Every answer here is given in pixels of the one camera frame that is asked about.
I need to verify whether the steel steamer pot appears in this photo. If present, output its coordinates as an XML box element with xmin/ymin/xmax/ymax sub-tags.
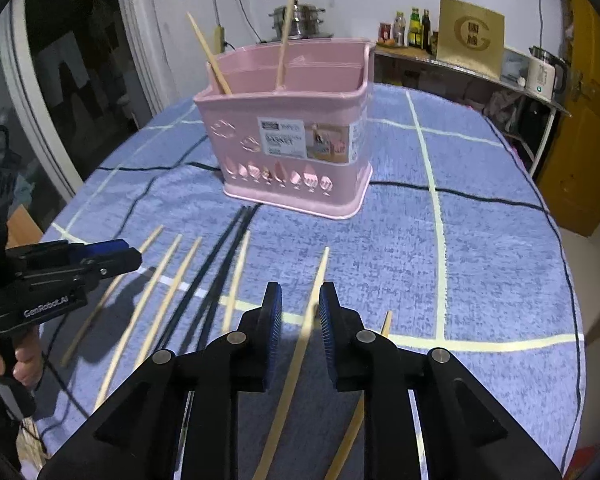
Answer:
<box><xmin>267</xmin><ymin>3</ymin><xmax>328</xmax><ymax>41</ymax></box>

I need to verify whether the pink plastic utensil basket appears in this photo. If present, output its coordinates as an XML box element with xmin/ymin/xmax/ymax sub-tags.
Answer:
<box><xmin>193</xmin><ymin>37</ymin><xmax>377</xmax><ymax>219</ymax></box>

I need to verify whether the green bottle yellow label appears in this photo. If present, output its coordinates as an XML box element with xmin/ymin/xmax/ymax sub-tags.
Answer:
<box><xmin>408</xmin><ymin>7</ymin><xmax>423</xmax><ymax>49</ymax></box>

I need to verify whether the yellow door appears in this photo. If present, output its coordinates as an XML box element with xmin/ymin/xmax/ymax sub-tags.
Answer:
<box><xmin>535</xmin><ymin>0</ymin><xmax>600</xmax><ymax>238</ymax></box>

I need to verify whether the white door frame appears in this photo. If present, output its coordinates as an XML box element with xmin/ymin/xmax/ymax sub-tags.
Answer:
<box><xmin>7</xmin><ymin>0</ymin><xmax>181</xmax><ymax>201</ymax></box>

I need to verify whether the metal shelf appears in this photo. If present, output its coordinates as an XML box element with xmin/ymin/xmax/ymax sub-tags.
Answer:
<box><xmin>372</xmin><ymin>45</ymin><xmax>573</xmax><ymax>176</ymax></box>

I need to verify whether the person's left hand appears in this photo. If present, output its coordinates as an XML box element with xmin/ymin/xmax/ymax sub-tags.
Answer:
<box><xmin>0</xmin><ymin>332</ymin><xmax>45</xmax><ymax>395</ymax></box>

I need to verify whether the blue checked tablecloth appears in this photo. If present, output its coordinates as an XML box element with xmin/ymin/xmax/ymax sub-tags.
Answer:
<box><xmin>32</xmin><ymin>82</ymin><xmax>588</xmax><ymax>480</ymax></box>

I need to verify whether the golden cardboard box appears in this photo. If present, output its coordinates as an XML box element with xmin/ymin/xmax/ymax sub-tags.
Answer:
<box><xmin>435</xmin><ymin>0</ymin><xmax>506</xmax><ymax>81</ymax></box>

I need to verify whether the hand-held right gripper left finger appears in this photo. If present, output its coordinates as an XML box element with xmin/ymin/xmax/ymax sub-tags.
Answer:
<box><xmin>36</xmin><ymin>282</ymin><xmax>285</xmax><ymax>480</ymax></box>

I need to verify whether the white electric kettle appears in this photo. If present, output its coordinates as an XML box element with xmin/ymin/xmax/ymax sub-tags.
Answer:
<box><xmin>524</xmin><ymin>46</ymin><xmax>568</xmax><ymax>100</ymax></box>

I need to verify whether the clear plastic bottle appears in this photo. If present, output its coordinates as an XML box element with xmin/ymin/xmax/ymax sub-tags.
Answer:
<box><xmin>393</xmin><ymin>11</ymin><xmax>409</xmax><ymax>47</ymax></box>

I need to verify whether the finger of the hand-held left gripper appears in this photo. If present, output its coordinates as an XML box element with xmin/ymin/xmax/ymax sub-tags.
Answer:
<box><xmin>5</xmin><ymin>240</ymin><xmax>137</xmax><ymax>273</ymax></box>
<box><xmin>17</xmin><ymin>252</ymin><xmax>142</xmax><ymax>293</ymax></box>

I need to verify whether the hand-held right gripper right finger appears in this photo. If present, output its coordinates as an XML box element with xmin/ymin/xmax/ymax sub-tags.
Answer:
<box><xmin>319</xmin><ymin>281</ymin><xmax>563</xmax><ymax>480</ymax></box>

